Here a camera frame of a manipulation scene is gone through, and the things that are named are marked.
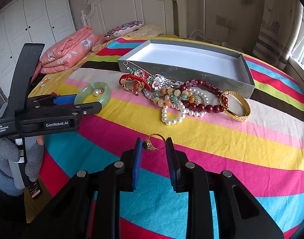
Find gold ring with dark stone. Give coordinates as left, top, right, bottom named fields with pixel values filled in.
left=142, top=133, right=167, bottom=151

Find pearl earring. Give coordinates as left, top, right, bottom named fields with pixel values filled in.
left=93, top=89, right=104, bottom=97

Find green jade bangle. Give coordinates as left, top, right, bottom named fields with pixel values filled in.
left=74, top=82, right=112, bottom=108

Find white pearl necklace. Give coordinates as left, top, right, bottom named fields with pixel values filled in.
left=142, top=86, right=210, bottom=126

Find multicolour agate bead bracelet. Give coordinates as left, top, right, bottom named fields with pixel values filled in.
left=151, top=85, right=196, bottom=108

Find large safety pin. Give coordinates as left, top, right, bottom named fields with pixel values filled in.
left=123, top=61, right=137, bottom=74

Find silver flower brooch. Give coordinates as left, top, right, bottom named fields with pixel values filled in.
left=147, top=74, right=181, bottom=91

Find dark red bead bracelet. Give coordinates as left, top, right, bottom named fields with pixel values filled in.
left=178, top=79, right=229, bottom=114

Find gold bangle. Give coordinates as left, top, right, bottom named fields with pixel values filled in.
left=219, top=90, right=251, bottom=121

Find grey gloved left hand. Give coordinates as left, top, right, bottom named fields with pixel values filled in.
left=0, top=135, right=45, bottom=197

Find folded pink floral quilt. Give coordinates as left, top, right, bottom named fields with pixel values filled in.
left=32, top=26, right=107, bottom=79

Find white wardrobe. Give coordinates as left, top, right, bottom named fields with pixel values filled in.
left=0, top=0, right=75, bottom=97

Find striped colourful bed sheet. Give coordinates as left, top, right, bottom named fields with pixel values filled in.
left=30, top=38, right=304, bottom=238

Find embroidered patterned pillow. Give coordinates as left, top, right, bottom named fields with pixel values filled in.
left=104, top=21, right=143, bottom=40

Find beige pillow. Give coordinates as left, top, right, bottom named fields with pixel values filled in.
left=127, top=24, right=163, bottom=37

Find grey shallow cardboard box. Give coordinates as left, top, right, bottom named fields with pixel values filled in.
left=118, top=39, right=255, bottom=99

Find white wooden headboard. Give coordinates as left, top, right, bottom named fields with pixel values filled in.
left=81, top=0, right=188, bottom=39

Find striped curtain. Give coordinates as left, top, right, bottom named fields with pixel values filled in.
left=252, top=0, right=303, bottom=70

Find white charging cable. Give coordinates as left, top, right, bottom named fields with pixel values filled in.
left=189, top=29, right=213, bottom=43

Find wall socket plate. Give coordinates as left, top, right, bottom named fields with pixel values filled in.
left=216, top=15, right=236, bottom=29

